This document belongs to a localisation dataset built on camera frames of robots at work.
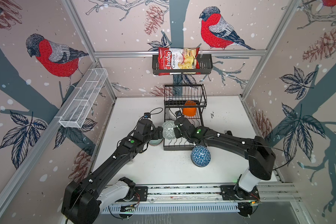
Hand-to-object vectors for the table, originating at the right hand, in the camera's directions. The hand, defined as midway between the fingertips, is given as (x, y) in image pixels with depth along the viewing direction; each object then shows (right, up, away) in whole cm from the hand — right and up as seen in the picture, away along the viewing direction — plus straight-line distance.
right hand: (175, 129), depth 85 cm
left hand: (-11, +1, -5) cm, 12 cm away
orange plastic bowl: (+12, +10, +19) cm, 24 cm away
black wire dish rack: (+12, +20, +30) cm, 38 cm away
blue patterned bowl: (+16, -16, -1) cm, 23 cm away
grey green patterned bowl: (-4, -1, +3) cm, 5 cm away
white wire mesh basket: (-52, +9, -14) cm, 55 cm away
